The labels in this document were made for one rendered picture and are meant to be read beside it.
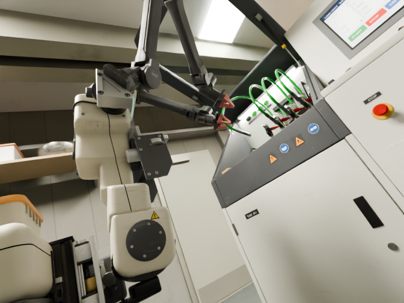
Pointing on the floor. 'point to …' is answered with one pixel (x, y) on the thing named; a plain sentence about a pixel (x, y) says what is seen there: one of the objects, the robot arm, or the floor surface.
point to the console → (360, 89)
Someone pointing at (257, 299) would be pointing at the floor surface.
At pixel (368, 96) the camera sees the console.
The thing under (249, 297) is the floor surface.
